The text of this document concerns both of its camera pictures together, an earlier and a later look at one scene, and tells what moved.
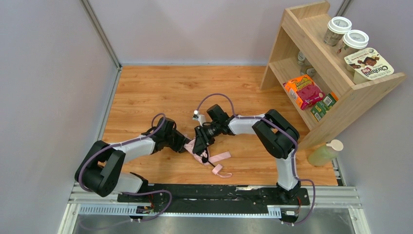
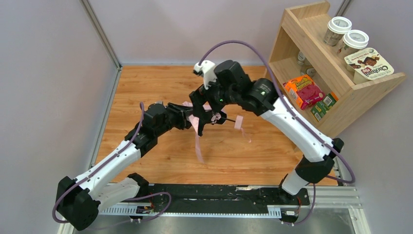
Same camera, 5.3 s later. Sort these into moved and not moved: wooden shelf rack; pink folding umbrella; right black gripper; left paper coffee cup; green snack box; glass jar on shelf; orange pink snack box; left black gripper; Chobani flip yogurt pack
Moved: left black gripper; pink folding umbrella; right black gripper
Not moved: orange pink snack box; green snack box; Chobani flip yogurt pack; left paper coffee cup; wooden shelf rack; glass jar on shelf
